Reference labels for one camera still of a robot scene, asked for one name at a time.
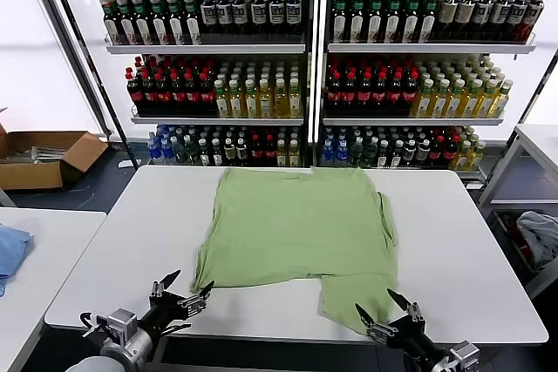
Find dark slanted metal post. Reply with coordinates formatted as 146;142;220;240
25;0;140;169

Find thin left gripper cable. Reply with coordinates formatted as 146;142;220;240
159;321;193;338

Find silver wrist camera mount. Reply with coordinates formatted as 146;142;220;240
448;340;480;372
79;308;140;339

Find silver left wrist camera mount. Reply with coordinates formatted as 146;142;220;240
79;308;140;339

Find grey crumpled cloth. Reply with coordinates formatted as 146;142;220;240
516;210;558;271

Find grey metal shelf unit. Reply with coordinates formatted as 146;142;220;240
76;0;317;168
320;0;538;179

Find beige label dark drink bottle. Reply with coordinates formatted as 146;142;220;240
455;0;476;40
437;0;458;40

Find light blue cloth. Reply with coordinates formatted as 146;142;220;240
0;222;35;297

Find plastic wrapped metal parts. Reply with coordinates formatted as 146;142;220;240
0;144;75;166

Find red cap cola bottle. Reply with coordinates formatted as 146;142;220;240
249;134;264;167
125;67;146;108
325;71;344;105
169;71;187;108
341;71;358;105
403;71;420;105
443;135;459;166
199;71;217;108
387;71;405;105
372;71;390;105
262;134;277;167
154;71;174;108
429;135;445;166
357;71;375;105
184;71;201;108
139;71;159;108

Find light green polo shirt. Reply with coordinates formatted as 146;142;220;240
188;166;400;333

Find white table with grey frame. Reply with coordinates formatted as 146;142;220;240
477;123;558;216

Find white label dark drink bottle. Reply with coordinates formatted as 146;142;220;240
250;0;267;36
521;0;546;42
507;0;528;41
491;0;511;41
231;0;248;36
473;0;493;40
216;0;233;36
200;0;218;36
285;0;303;36
268;0;285;36

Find black storage crate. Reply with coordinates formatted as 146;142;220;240
491;209;558;301

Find green cap dark tea bottle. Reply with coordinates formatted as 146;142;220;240
102;0;123;45
167;0;187;45
403;0;422;44
182;0;202;45
149;0;170;45
117;0;139;45
348;0;367;44
418;0;439;44
133;0;153;45
366;0;384;44
333;0;350;44
384;0;403;44

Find open brown cardboard box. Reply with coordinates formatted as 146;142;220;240
0;106;110;191

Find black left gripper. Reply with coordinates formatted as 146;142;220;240
138;269;215;342

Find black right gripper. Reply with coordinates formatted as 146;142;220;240
354;287;453;372

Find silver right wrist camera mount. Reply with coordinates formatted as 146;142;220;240
448;340;480;372

